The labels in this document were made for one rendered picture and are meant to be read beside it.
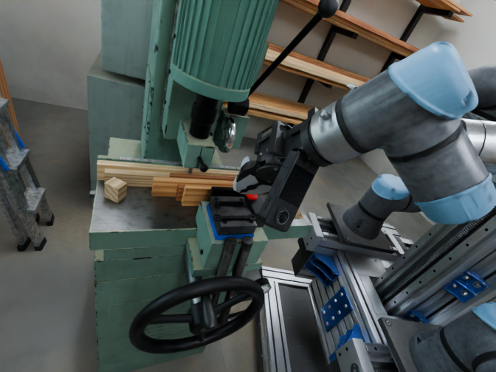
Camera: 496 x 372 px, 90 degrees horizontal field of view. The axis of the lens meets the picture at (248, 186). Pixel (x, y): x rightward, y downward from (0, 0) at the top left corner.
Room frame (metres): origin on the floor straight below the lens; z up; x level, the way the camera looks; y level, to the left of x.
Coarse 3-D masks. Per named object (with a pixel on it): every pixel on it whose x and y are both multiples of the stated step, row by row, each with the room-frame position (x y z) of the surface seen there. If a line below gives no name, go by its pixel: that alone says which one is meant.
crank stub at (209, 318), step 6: (204, 300) 0.25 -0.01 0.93; (210, 300) 0.26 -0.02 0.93; (204, 306) 0.24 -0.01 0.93; (210, 306) 0.25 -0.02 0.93; (204, 312) 0.23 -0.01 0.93; (210, 312) 0.24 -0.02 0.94; (204, 318) 0.22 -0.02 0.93; (210, 318) 0.23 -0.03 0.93; (216, 318) 0.23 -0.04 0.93; (204, 324) 0.22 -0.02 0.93; (210, 324) 0.22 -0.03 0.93; (216, 324) 0.22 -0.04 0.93; (210, 330) 0.22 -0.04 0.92
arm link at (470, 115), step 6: (480, 108) 0.89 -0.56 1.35; (486, 108) 0.88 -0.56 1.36; (492, 108) 0.88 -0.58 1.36; (468, 114) 0.92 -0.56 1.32; (474, 114) 0.90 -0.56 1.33; (480, 114) 0.89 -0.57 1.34; (486, 114) 0.89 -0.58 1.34; (492, 114) 0.88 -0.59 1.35; (486, 120) 0.88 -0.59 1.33; (492, 120) 0.88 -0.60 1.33; (414, 204) 0.87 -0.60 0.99; (408, 210) 0.88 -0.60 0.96; (414, 210) 0.89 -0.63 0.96; (420, 210) 0.91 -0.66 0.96
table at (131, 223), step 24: (96, 192) 0.42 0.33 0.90; (144, 192) 0.48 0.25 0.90; (96, 216) 0.35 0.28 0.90; (120, 216) 0.38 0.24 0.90; (144, 216) 0.41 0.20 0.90; (168, 216) 0.44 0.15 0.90; (192, 216) 0.47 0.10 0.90; (96, 240) 0.32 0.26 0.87; (120, 240) 0.34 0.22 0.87; (144, 240) 0.37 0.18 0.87; (168, 240) 0.40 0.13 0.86; (192, 240) 0.42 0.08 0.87; (192, 264) 0.36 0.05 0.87
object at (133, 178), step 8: (104, 176) 0.45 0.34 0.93; (112, 176) 0.46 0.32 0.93; (120, 176) 0.47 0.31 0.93; (128, 176) 0.48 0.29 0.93; (136, 176) 0.49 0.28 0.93; (144, 176) 0.50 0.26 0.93; (152, 176) 0.51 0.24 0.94; (168, 176) 0.53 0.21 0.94; (104, 184) 0.45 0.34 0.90; (128, 184) 0.48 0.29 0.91; (136, 184) 0.49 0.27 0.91; (144, 184) 0.50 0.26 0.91
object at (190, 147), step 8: (184, 120) 0.62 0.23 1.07; (184, 128) 0.58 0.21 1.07; (184, 136) 0.56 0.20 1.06; (192, 136) 0.56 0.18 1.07; (184, 144) 0.54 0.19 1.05; (192, 144) 0.52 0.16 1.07; (200, 144) 0.53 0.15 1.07; (208, 144) 0.55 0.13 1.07; (184, 152) 0.53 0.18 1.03; (192, 152) 0.52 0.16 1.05; (200, 152) 0.53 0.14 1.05; (208, 152) 0.54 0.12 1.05; (184, 160) 0.51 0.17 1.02; (192, 160) 0.52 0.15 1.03; (208, 160) 0.54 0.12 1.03; (208, 168) 0.55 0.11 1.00
